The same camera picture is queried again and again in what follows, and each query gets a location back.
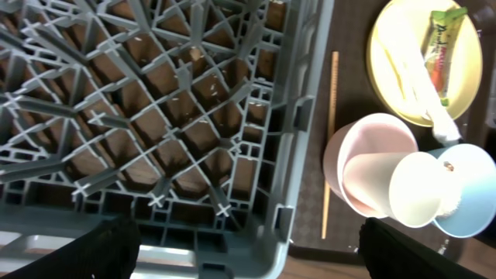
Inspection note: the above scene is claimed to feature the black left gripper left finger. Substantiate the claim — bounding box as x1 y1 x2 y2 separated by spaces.
5 217 141 279

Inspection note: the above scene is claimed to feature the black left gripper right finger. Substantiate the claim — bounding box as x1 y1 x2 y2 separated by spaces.
358 218 483 279

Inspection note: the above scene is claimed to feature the white cup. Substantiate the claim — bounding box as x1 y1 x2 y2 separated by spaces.
343 152 446 228

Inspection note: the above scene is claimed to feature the light blue bowl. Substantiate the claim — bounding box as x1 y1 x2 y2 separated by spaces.
429 143 495 239

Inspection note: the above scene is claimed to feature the white napkin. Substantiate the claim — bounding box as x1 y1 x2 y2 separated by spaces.
377 12 462 146

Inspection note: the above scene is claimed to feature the green orange snack wrapper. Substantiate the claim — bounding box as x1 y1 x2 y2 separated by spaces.
424 7 467 107

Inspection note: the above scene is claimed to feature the pink bowl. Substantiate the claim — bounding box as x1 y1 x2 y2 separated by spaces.
322 113 419 219

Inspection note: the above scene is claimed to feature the grey plastic dish rack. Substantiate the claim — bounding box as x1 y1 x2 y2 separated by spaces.
1 0 334 278

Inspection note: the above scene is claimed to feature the dark brown serving tray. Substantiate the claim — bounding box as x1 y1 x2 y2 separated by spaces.
288 0 495 265

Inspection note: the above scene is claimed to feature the wooden chopstick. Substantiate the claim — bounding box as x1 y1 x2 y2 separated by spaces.
321 50 340 240

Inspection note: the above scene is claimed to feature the yellow plate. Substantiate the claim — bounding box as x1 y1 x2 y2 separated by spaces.
366 0 483 127

